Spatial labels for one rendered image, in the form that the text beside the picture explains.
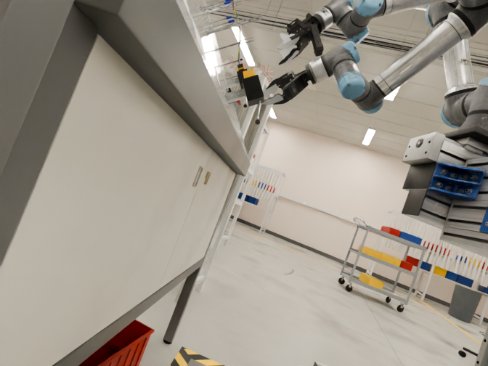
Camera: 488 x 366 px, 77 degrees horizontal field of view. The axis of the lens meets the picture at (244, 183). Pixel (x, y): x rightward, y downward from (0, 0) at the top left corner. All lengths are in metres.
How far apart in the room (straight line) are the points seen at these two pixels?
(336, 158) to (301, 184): 1.26
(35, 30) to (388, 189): 9.32
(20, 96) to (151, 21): 0.15
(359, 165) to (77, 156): 9.18
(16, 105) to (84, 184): 0.18
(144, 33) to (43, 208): 0.19
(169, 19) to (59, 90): 0.13
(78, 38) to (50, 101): 0.06
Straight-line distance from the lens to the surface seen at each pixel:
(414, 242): 5.09
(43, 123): 0.31
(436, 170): 1.13
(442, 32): 1.16
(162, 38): 0.35
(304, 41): 1.31
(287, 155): 9.50
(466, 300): 7.77
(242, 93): 0.84
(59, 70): 0.31
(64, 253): 0.41
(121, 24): 0.29
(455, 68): 1.49
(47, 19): 0.22
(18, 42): 0.21
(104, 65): 0.35
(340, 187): 9.27
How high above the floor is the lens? 0.70
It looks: 3 degrees up
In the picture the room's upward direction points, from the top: 21 degrees clockwise
